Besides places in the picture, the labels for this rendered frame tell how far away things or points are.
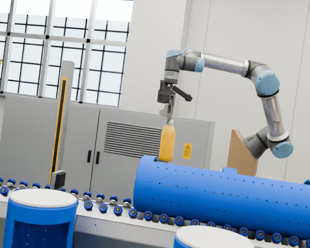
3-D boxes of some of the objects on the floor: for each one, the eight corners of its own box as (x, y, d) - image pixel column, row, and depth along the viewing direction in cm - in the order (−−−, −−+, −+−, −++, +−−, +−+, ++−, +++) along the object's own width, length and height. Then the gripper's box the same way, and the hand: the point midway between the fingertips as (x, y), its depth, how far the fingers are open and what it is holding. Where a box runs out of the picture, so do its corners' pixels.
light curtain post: (33, 327, 238) (66, 61, 233) (42, 329, 237) (75, 62, 232) (28, 332, 232) (62, 59, 227) (37, 334, 231) (71, 60, 226)
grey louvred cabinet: (18, 218, 446) (33, 97, 441) (197, 258, 392) (215, 121, 388) (-13, 230, 393) (4, 93, 389) (188, 279, 340) (209, 121, 336)
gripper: (162, 80, 194) (157, 121, 195) (159, 78, 183) (153, 121, 183) (178, 82, 193) (173, 123, 193) (176, 80, 181) (170, 124, 182)
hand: (169, 120), depth 188 cm, fingers closed on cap, 4 cm apart
